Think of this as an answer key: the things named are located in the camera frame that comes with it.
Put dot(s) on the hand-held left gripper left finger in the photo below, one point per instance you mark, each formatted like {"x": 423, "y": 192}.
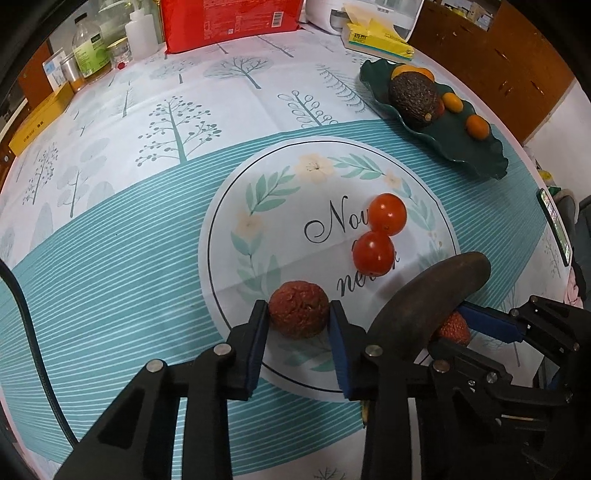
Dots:
{"x": 256, "y": 355}

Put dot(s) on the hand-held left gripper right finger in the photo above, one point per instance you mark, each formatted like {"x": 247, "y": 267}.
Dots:
{"x": 341, "y": 355}

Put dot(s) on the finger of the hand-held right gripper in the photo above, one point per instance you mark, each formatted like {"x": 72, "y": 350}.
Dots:
{"x": 489, "y": 323}
{"x": 466, "y": 355}

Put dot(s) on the red lychee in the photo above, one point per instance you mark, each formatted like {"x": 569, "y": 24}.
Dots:
{"x": 299, "y": 309}
{"x": 455, "y": 328}

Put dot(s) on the overripe brown banana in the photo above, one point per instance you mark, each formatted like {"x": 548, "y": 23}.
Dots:
{"x": 429, "y": 304}

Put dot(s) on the dark green scalloped plate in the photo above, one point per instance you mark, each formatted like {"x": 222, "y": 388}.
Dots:
{"x": 461, "y": 147}

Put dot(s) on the small mandarin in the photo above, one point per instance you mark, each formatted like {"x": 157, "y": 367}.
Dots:
{"x": 478, "y": 126}

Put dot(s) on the small yellowish orange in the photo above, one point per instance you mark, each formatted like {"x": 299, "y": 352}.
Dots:
{"x": 453, "y": 102}

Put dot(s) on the dark avocado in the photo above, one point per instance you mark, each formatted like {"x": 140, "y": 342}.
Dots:
{"x": 413, "y": 101}

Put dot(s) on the large orange with sticker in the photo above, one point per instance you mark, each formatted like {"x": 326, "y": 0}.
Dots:
{"x": 402, "y": 70}

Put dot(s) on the smartphone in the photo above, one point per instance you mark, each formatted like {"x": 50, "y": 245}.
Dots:
{"x": 555, "y": 228}

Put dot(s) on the wooden cabinet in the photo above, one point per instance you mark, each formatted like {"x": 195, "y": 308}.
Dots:
{"x": 498, "y": 60}

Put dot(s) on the yellow tissue pack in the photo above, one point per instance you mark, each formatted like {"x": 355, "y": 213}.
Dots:
{"x": 376, "y": 41}

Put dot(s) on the yellow flat box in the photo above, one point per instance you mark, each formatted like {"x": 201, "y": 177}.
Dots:
{"x": 39, "y": 120}

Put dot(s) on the small glass jar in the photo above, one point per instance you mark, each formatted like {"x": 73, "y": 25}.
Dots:
{"x": 119, "y": 55}

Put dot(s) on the red paper cup package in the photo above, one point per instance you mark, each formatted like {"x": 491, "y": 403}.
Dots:
{"x": 221, "y": 23}

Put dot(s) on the metal can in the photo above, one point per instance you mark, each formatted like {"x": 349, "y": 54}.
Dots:
{"x": 72, "y": 74}

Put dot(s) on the white organizer with clear lid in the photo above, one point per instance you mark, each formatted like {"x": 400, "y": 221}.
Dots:
{"x": 323, "y": 14}

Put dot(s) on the white squeeze bottle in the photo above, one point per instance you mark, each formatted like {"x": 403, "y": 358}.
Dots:
{"x": 142, "y": 32}

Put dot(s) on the glass bottle with green label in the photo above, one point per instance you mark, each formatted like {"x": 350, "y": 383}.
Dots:
{"x": 92, "y": 50}

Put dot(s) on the white and blue card box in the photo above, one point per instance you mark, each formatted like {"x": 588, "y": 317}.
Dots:
{"x": 54, "y": 69}

